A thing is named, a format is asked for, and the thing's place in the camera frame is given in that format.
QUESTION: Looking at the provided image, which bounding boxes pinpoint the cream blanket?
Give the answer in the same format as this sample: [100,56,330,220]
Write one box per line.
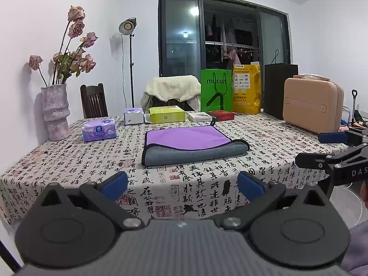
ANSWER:
[141,75,202,113]

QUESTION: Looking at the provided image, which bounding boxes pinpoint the calligraphy print tablecloth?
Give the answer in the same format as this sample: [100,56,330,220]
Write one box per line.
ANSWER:
[0,111,355,225]

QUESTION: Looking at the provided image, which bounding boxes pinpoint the black paper bag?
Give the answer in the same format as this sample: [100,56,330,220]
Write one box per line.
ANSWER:
[264,49,299,120]

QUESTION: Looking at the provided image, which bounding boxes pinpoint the beige suitcase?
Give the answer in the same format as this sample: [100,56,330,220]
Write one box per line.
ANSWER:
[282,77,345,134]

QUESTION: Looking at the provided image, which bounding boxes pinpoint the purple and grey towel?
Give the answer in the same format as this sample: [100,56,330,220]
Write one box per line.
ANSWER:
[141,125,250,166]

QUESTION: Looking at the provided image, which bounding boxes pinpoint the blanket draped chair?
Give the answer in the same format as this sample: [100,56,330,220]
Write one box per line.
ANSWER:
[151,95,191,112]

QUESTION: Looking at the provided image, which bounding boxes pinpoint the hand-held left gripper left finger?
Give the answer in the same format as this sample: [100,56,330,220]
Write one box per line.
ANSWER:
[36,171,150,232]

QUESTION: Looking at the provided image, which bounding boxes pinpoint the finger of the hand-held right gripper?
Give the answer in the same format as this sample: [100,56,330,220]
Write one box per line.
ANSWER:
[295,149,339,171]
[318,127,368,147]

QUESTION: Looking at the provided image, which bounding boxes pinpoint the white tissue box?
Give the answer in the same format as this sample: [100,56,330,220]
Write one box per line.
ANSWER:
[124,108,144,126]

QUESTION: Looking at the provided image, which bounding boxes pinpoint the yellow plastic bag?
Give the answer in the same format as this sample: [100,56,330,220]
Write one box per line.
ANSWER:
[232,64,262,115]

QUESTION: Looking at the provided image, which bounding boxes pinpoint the dried pink roses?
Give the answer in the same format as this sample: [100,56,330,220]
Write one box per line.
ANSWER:
[28,5,99,87]

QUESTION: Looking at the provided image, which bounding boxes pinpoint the black handled tool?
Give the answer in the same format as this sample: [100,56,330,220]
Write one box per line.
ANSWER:
[351,89,359,125]

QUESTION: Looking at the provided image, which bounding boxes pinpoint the person's purple clothing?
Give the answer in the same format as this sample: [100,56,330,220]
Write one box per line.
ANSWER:
[342,221,368,276]

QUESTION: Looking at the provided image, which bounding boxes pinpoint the yellow-green cardboard box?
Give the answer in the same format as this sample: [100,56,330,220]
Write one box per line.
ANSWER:
[147,106,186,124]

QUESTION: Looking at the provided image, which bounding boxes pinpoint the black floor lamp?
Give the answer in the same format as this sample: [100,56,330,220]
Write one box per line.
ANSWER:
[119,17,138,109]

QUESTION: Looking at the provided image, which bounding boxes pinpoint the dark framed sliding window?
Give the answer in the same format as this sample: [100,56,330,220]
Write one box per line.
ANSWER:
[158,0,293,79]

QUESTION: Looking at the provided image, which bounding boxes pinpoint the green paper bag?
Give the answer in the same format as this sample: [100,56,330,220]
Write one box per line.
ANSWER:
[200,69,233,113]

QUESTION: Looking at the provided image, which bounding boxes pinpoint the purple tissue pack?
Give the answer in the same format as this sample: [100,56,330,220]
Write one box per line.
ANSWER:
[82,119,118,142]

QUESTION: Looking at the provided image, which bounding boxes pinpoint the flat red box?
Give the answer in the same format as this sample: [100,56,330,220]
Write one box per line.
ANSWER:
[207,110,235,121]

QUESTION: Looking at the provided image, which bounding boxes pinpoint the dark wooden chair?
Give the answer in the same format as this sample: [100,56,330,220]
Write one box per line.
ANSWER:
[80,83,109,119]

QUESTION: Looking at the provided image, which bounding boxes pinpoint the flat white box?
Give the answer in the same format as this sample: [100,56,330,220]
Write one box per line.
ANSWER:
[187,112,213,122]

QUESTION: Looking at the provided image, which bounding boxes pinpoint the pink hanging garment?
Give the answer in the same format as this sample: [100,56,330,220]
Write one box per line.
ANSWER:
[226,49,241,64]

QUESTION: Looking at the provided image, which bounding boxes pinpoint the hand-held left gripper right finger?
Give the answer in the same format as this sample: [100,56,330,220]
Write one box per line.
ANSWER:
[213,171,332,232]

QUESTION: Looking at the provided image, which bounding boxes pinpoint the pink speckled ceramic vase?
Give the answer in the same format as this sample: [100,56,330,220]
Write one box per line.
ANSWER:
[41,83,71,141]

